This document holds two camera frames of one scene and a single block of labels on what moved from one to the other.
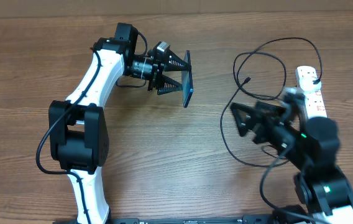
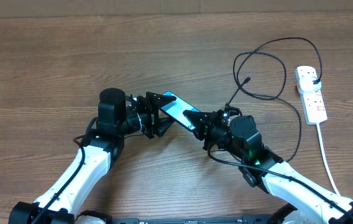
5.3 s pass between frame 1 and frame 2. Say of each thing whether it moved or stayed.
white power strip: stayed
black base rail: stayed
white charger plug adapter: stayed
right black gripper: moved
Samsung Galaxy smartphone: moved
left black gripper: moved
